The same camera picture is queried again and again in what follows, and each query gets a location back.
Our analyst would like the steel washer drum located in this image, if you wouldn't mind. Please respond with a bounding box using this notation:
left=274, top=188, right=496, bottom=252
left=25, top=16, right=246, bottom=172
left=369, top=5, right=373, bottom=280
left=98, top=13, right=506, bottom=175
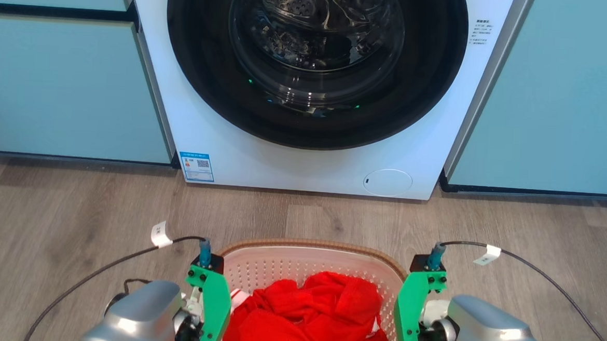
left=226, top=0, right=407, bottom=114

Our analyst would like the white cable tag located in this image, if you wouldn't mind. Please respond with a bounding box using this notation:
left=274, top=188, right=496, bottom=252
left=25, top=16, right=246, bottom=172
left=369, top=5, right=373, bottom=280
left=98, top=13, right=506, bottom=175
left=150, top=220, right=174, bottom=249
left=473, top=244, right=502, bottom=267

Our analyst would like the beige perforated laundry basket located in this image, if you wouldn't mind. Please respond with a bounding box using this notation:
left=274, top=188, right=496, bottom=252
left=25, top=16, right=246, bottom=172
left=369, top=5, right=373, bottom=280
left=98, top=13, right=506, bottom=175
left=214, top=235, right=410, bottom=341

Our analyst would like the large pale teal cabinet door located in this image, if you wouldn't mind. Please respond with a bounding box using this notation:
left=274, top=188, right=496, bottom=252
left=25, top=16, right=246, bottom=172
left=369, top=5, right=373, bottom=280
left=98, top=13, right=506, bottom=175
left=0, top=14, right=180, bottom=165

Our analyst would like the black round washer door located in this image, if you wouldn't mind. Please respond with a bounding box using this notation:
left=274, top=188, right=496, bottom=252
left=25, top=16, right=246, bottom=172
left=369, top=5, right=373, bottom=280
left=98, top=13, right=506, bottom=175
left=160, top=0, right=471, bottom=158

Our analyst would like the white garment with red stripe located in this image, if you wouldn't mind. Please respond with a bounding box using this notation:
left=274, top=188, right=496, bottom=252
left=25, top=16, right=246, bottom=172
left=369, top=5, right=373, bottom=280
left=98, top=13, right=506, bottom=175
left=229, top=288, right=250, bottom=309

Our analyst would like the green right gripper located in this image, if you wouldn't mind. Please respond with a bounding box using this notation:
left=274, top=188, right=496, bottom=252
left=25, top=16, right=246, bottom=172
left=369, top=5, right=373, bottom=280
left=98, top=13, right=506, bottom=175
left=392, top=269, right=448, bottom=341

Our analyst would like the white front-loading washing machine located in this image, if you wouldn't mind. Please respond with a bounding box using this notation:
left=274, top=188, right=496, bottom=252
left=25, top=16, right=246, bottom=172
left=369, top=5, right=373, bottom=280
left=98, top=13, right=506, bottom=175
left=118, top=0, right=517, bottom=205

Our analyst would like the white left cable tag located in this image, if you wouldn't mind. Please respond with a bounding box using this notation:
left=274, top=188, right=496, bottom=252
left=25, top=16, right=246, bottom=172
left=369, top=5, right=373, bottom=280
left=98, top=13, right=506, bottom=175
left=150, top=220, right=174, bottom=249

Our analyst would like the red mesh garment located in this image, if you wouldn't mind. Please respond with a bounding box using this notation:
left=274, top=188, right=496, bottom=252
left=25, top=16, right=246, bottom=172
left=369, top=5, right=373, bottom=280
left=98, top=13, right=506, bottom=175
left=222, top=266, right=397, bottom=341

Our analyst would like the pale teal cabinet panel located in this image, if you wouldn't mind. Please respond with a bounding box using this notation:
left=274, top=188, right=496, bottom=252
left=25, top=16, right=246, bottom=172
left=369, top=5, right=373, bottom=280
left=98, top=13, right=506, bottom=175
left=447, top=0, right=607, bottom=196

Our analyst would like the round white filter cover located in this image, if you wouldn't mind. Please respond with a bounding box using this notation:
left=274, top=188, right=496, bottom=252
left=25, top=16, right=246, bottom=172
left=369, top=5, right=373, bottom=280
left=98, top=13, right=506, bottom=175
left=363, top=168, right=414, bottom=198

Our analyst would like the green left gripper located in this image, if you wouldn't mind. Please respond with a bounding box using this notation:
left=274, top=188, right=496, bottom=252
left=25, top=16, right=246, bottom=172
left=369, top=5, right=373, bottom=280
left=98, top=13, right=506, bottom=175
left=183, top=264, right=234, bottom=341

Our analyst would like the white right cable tag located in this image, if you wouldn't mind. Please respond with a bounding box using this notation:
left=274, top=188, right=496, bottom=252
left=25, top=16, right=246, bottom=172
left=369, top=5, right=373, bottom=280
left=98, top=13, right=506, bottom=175
left=473, top=244, right=502, bottom=267

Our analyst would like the blue energy label sticker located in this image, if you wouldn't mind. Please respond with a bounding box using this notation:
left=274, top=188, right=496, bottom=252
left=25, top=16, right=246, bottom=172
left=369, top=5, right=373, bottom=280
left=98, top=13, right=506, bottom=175
left=178, top=151, right=216, bottom=183

